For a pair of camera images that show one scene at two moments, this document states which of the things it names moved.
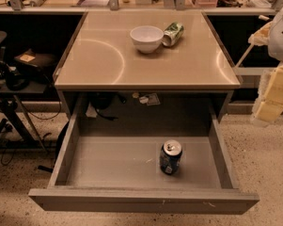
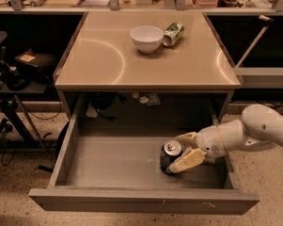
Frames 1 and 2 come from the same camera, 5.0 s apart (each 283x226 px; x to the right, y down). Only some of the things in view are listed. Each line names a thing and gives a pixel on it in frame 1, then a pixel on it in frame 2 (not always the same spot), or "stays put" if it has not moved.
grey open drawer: [120, 172] stays put
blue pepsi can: [170, 156] stays put
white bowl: [147, 38] stays put
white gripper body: [281, 38] → [211, 142]
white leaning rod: [262, 17] stays put
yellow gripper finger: [274, 96] → [193, 156]
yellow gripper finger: [262, 36] → [187, 140]
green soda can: [172, 34] stays put
